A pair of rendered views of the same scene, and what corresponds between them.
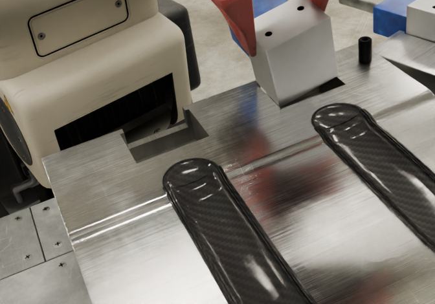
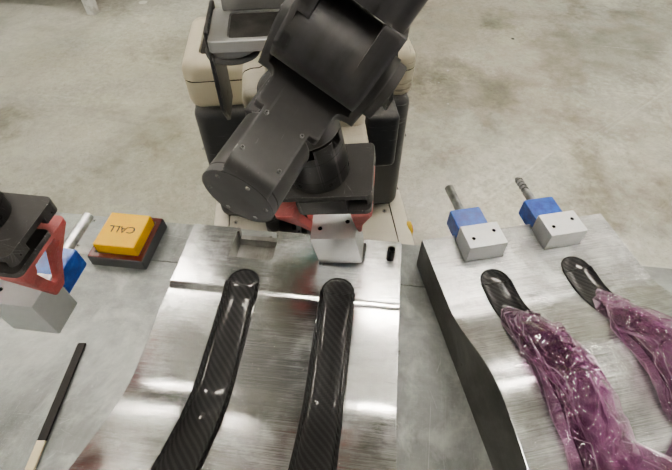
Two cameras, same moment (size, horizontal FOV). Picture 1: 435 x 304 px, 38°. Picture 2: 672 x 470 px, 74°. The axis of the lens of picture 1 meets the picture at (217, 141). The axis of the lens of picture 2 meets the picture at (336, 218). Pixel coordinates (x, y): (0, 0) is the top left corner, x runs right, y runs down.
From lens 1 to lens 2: 27 cm
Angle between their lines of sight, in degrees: 21
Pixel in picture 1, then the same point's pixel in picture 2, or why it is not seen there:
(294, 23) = (336, 230)
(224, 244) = (227, 330)
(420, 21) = (462, 240)
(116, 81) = not seen: hidden behind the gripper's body
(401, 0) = (470, 216)
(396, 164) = (340, 338)
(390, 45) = (437, 243)
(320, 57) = (348, 252)
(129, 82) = not seen: hidden behind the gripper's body
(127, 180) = (216, 264)
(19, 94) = not seen: hidden behind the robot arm
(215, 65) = (466, 121)
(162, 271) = (190, 328)
